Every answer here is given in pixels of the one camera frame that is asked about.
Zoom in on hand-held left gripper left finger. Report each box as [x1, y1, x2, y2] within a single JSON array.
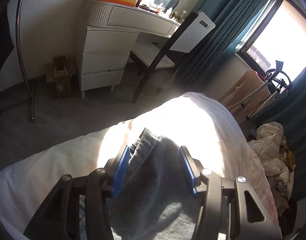
[[25, 145, 131, 240]]

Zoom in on bed with pink-white duvet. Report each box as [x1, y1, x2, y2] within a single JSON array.
[[0, 91, 281, 240]]

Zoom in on black hanging clothes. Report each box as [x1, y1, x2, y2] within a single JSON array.
[[0, 0, 23, 95]]

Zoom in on beige hanging garment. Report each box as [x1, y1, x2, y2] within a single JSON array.
[[219, 69, 269, 120]]

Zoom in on window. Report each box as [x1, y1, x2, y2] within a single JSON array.
[[237, 0, 306, 80]]

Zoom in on narrow teal curtain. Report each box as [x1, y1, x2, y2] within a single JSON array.
[[178, 0, 289, 85]]

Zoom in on row of cosmetic bottles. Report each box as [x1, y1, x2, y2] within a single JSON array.
[[139, 2, 188, 22]]

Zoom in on yellow garment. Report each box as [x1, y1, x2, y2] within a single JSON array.
[[279, 140, 296, 173]]

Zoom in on pile of cream clothes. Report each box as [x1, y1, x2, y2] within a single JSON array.
[[248, 121, 296, 178]]

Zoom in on white and black chair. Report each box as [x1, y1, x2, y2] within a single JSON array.
[[129, 11, 216, 104]]

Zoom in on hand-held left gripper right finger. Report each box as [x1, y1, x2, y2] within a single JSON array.
[[177, 145, 284, 240]]

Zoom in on grey jeans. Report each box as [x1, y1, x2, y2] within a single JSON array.
[[79, 127, 208, 240]]

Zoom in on white dressing table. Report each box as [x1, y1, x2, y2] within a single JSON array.
[[78, 0, 182, 98]]

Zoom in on garment steamer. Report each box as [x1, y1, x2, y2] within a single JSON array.
[[228, 60, 292, 125]]

